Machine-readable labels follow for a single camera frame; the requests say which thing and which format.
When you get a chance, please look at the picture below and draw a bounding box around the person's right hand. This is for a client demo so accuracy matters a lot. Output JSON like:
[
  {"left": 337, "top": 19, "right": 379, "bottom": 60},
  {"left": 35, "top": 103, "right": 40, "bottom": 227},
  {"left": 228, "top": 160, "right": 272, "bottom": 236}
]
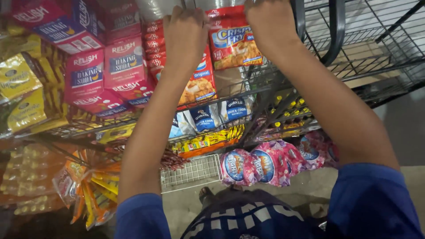
[{"left": 244, "top": 0, "right": 301, "bottom": 60}]

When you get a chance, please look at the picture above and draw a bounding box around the person's left hand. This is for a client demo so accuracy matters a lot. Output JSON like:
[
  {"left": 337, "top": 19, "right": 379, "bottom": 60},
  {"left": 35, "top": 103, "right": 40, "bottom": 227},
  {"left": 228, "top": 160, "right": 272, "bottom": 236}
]
[{"left": 163, "top": 6, "right": 211, "bottom": 72}]

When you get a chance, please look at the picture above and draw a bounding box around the red breading mix packet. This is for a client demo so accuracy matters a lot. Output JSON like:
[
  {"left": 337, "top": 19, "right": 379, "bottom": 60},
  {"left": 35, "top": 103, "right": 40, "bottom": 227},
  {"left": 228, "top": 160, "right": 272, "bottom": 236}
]
[{"left": 205, "top": 5, "right": 266, "bottom": 70}]

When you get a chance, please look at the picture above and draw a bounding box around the silver foil wrap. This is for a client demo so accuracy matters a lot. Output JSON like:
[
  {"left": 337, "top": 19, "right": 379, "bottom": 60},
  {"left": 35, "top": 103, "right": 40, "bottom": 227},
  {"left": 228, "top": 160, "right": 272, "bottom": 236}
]
[{"left": 135, "top": 0, "right": 247, "bottom": 22}]

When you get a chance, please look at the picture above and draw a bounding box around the row of red breading sachets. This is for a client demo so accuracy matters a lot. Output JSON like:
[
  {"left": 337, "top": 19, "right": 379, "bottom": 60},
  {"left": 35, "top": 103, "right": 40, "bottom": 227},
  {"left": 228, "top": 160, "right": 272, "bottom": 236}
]
[{"left": 142, "top": 19, "right": 218, "bottom": 107}]

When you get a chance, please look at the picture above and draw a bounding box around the stack of pink boxes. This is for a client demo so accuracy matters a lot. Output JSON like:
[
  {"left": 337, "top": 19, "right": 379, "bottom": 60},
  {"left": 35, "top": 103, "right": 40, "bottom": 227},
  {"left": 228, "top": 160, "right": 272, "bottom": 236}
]
[{"left": 12, "top": 0, "right": 155, "bottom": 118}]

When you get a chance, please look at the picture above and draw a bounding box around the white blue oatmeal packet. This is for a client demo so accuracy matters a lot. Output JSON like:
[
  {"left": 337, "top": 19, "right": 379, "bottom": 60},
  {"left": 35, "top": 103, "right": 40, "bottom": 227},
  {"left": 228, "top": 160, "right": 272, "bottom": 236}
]
[
  {"left": 220, "top": 96, "right": 255, "bottom": 126},
  {"left": 184, "top": 104, "right": 222, "bottom": 133},
  {"left": 169, "top": 112, "right": 196, "bottom": 139}
]

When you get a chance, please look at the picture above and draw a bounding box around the group of yellow-capped bottles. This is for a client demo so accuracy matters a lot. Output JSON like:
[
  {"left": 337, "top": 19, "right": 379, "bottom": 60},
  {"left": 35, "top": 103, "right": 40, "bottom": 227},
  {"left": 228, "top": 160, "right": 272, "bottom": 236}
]
[{"left": 270, "top": 94, "right": 313, "bottom": 129}]

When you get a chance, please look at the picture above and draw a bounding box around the row of yellow orange sachets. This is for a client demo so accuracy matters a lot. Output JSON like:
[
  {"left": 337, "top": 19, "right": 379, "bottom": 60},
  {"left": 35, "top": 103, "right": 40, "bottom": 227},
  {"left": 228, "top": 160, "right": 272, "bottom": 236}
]
[{"left": 172, "top": 124, "right": 245, "bottom": 159}]

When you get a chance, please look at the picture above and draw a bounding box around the yellow flat packet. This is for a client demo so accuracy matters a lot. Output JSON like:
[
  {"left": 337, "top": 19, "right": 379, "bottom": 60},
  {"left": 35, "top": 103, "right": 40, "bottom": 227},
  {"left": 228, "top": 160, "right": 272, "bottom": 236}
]
[{"left": 96, "top": 124, "right": 135, "bottom": 144}]

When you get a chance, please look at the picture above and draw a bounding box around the pile of small red sachets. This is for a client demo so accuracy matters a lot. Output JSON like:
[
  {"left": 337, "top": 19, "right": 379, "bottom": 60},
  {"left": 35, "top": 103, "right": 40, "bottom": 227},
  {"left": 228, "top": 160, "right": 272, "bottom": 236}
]
[{"left": 161, "top": 153, "right": 189, "bottom": 171}]

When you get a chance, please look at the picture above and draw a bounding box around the pink detergent powder packet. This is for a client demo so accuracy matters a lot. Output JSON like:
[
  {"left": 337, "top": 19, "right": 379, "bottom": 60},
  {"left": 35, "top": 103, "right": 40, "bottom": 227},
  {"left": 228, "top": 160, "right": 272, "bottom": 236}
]
[
  {"left": 219, "top": 148, "right": 258, "bottom": 187},
  {"left": 250, "top": 141, "right": 292, "bottom": 187},
  {"left": 323, "top": 139, "right": 340, "bottom": 169},
  {"left": 296, "top": 131, "right": 328, "bottom": 171},
  {"left": 277, "top": 139, "right": 308, "bottom": 177}
]

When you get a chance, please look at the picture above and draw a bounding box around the pile of yellow foil pouches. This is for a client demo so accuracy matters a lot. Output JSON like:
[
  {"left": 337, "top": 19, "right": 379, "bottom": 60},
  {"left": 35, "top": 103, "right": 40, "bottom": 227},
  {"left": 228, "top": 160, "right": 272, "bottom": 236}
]
[{"left": 0, "top": 33, "right": 68, "bottom": 134}]

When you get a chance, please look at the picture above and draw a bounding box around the person's foot in sandal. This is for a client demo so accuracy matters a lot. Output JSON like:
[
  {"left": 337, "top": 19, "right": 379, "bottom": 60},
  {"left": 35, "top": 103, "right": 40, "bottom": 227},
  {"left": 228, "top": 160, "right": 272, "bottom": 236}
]
[{"left": 198, "top": 186, "right": 217, "bottom": 209}]

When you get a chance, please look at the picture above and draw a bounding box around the bunch of orange yellow snack packets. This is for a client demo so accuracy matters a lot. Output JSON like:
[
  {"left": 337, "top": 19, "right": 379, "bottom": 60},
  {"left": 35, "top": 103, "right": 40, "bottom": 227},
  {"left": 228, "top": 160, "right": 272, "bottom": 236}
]
[{"left": 52, "top": 149, "right": 122, "bottom": 231}]

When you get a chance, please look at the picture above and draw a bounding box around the person's blue printed shirt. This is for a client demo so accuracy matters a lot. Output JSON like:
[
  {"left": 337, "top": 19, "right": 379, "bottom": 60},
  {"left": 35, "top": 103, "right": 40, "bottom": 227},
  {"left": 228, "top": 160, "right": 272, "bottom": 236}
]
[{"left": 114, "top": 163, "right": 424, "bottom": 239}]

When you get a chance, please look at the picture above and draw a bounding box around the heap of orange clear bags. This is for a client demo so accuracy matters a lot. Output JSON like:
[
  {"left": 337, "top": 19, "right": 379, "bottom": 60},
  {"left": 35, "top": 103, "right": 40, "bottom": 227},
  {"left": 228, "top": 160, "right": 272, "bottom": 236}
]
[{"left": 0, "top": 142, "right": 68, "bottom": 217}]

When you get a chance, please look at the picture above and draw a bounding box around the black wire shelf rack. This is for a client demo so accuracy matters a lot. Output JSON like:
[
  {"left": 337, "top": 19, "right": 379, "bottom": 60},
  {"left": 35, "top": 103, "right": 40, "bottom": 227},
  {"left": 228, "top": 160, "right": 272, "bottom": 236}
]
[{"left": 30, "top": 56, "right": 323, "bottom": 156}]

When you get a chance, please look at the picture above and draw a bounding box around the empty black wire rack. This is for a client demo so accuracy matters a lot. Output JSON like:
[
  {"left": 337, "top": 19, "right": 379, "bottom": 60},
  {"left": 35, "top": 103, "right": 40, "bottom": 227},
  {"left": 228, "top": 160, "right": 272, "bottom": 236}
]
[{"left": 290, "top": 0, "right": 425, "bottom": 108}]

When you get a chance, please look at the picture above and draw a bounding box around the white wire basket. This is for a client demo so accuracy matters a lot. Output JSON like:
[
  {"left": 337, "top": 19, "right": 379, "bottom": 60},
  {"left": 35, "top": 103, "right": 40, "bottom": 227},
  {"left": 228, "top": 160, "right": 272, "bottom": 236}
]
[{"left": 160, "top": 153, "right": 224, "bottom": 194}]

